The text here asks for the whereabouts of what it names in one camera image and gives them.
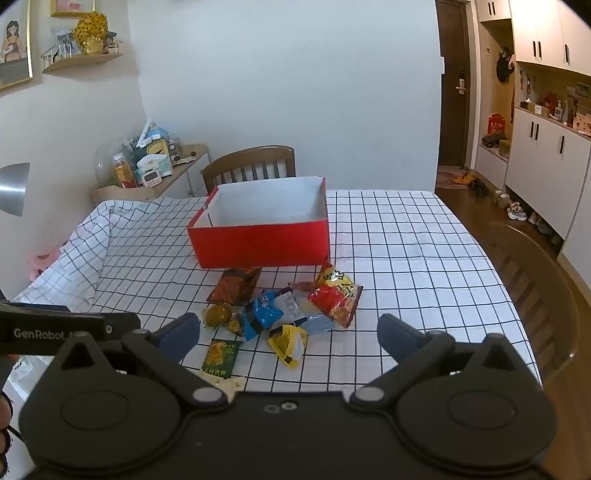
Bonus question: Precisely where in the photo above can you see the tissue box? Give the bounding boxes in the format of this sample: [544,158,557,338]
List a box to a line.
[136,154,174,178]

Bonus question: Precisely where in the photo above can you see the glass dome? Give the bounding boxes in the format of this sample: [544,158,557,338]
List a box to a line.
[93,138,134,188]

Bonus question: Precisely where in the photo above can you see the red yellow snack packet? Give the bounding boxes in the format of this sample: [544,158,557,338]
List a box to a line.
[307,261,364,329]

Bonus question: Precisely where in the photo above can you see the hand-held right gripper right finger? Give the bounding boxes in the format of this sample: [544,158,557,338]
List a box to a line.
[348,314,542,410]

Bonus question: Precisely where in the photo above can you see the black white checked tablecloth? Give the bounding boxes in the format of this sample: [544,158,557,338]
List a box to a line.
[9,189,543,398]

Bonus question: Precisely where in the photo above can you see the white snack packet blue ends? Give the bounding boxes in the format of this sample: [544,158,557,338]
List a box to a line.
[272,291,308,328]

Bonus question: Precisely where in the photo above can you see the small gold framed picture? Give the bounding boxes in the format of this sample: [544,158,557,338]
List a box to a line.
[50,0,83,18]

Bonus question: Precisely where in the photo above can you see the white wall cabinets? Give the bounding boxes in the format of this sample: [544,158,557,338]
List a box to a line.
[475,0,591,77]

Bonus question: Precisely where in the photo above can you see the wooden side table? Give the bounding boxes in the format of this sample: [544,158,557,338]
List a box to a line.
[95,144,211,201]

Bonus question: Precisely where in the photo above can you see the wooden wall shelf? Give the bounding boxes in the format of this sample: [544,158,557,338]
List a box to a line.
[41,41,125,73]

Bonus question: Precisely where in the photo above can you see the braised egg packet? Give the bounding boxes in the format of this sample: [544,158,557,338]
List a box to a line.
[201,302,233,329]

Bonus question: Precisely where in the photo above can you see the white floor cabinet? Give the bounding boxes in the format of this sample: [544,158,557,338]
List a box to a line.
[475,107,591,278]

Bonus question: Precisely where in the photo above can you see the pink plastic item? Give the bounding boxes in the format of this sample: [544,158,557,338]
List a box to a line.
[28,247,70,280]

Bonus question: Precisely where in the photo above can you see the green snack packet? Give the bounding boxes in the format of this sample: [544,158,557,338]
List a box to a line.
[200,338,244,380]

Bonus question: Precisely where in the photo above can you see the silver lamp shade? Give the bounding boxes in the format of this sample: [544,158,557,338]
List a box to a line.
[0,162,31,217]

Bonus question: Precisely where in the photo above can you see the dark case yellow trim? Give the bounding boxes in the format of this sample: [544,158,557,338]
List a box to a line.
[139,138,171,160]

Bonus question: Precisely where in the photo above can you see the dark brown door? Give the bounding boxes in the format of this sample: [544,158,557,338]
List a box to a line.
[435,0,478,169]

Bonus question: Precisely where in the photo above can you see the orange drink bottle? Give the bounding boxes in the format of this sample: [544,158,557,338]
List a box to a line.
[113,154,138,188]

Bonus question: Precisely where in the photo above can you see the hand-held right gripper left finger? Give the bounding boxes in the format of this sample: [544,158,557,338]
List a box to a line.
[39,313,230,411]

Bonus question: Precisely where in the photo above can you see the yellow sunflower ornament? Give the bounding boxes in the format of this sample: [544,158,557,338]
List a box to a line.
[74,13,110,55]

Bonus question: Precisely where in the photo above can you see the dark hanging ornament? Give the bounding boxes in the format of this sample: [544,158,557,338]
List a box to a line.
[496,46,515,84]

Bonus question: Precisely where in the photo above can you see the red cardboard box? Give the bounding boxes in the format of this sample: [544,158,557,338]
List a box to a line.
[187,175,329,269]

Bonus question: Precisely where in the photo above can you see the framed wall picture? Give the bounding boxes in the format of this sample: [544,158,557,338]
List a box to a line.
[0,0,34,93]

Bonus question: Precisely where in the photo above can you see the small photo card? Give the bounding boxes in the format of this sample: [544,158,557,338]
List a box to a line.
[53,28,77,56]

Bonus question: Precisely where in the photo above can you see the clear pale snack packet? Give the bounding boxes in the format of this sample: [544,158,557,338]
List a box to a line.
[295,298,335,334]

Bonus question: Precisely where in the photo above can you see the wooden chair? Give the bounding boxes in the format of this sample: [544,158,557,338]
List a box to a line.
[201,146,296,197]

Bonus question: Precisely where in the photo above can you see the pale beige snack packet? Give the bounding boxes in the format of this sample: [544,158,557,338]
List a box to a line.
[198,371,247,398]

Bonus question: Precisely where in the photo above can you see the brown snack packet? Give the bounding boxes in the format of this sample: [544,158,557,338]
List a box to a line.
[206,267,262,306]

